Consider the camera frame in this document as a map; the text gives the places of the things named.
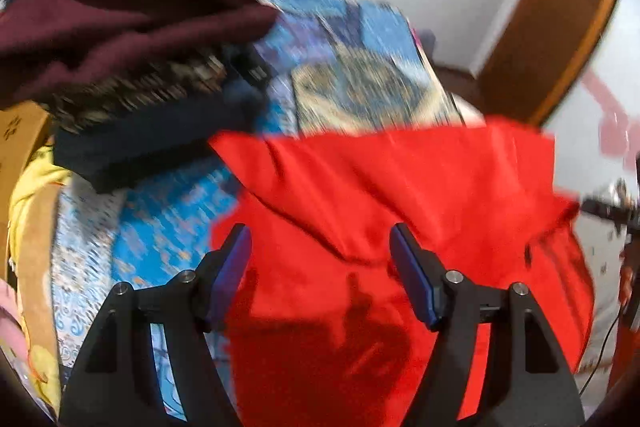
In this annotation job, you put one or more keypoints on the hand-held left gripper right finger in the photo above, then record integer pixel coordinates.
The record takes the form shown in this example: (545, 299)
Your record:
(412, 277)

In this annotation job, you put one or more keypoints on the folded black garment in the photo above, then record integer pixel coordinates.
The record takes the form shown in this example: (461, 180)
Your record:
(150, 142)

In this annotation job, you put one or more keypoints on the yellow blanket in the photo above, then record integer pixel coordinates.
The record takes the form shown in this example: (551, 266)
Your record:
(35, 217)

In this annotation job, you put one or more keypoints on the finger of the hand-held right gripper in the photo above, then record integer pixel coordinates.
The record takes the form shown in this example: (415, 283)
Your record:
(617, 207)

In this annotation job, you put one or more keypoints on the folded dark patterned garment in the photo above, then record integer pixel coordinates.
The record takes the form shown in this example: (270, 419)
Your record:
(135, 89)

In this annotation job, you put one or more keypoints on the red zip jacket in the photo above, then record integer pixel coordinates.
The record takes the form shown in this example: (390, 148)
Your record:
(350, 207)

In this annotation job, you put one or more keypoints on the blue patterned bed sheet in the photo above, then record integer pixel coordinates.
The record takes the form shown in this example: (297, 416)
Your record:
(350, 72)

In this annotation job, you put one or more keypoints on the folded maroon garment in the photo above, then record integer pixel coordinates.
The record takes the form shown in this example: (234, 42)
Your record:
(125, 17)

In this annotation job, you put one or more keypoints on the brown wooden door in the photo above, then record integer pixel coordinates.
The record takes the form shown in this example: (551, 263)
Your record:
(545, 32)

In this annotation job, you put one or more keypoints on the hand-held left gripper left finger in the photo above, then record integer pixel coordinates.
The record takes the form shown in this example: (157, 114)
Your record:
(232, 272)

